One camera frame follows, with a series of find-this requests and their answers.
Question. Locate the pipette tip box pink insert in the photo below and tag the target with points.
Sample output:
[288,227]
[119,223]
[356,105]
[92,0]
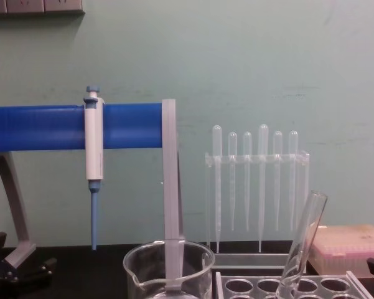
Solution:
[345,246]

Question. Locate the clear glass beaker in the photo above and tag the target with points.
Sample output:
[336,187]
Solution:
[133,268]

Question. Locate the black table cloth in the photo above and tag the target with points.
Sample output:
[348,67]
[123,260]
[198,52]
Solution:
[81,280]

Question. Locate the pipette stand blue bar grey legs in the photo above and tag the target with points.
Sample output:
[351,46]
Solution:
[34,127]

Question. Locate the white and blue micropipette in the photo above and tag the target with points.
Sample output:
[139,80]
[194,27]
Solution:
[92,140]

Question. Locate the clear acrylic test tube rack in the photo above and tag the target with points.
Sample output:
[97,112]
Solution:
[219,286]

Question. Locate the wall socket panel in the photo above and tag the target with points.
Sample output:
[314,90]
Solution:
[34,6]

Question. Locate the clear acrylic pipette rack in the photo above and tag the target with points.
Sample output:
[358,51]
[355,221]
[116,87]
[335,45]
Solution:
[252,260]

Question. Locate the clear glass test tube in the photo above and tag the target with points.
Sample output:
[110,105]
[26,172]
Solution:
[311,224]

